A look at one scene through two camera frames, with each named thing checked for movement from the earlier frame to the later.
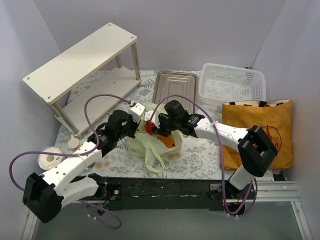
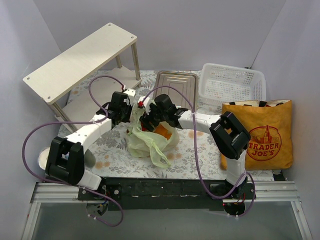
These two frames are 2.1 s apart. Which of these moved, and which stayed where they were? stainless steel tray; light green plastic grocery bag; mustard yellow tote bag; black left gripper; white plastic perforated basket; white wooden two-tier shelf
Moved: light green plastic grocery bag; black left gripper
Stayed: white plastic perforated basket; stainless steel tray; white wooden two-tier shelf; mustard yellow tote bag
